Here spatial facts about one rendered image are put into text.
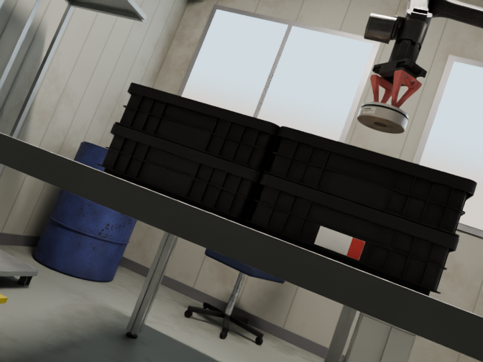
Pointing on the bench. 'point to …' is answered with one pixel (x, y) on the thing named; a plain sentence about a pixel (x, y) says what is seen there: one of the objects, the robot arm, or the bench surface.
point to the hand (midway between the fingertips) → (386, 106)
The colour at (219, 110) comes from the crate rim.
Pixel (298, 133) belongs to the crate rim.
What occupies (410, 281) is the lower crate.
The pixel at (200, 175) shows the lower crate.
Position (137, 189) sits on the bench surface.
